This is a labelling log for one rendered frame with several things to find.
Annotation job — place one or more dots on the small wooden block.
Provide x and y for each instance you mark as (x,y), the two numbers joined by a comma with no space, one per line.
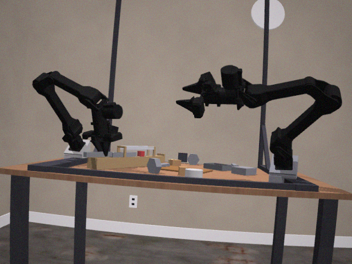
(181,170)
(175,163)

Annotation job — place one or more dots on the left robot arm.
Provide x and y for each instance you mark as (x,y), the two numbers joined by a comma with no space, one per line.
(327,100)

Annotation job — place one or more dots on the clear rectangular channel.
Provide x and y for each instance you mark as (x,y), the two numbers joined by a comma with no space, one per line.
(139,151)

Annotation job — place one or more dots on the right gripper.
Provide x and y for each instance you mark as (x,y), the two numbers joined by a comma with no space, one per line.
(100,127)

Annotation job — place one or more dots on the white cylinder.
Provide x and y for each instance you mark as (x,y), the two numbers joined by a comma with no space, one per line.
(192,172)

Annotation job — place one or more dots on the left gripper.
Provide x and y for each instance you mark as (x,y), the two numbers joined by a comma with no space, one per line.
(196,105)

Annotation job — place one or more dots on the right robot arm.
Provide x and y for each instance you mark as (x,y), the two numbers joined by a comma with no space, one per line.
(87,95)

